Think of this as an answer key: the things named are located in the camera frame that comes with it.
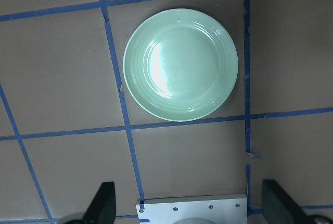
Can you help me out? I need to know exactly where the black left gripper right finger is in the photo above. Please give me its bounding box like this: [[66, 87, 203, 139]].
[[261, 179, 315, 224]]

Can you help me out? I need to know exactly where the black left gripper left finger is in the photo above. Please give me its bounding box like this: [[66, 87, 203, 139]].
[[82, 182, 116, 224]]

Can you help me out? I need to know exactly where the green plate robot left side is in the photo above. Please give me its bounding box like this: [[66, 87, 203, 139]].
[[123, 8, 238, 122]]

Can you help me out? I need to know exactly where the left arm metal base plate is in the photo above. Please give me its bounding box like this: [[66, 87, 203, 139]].
[[136, 194, 248, 223]]

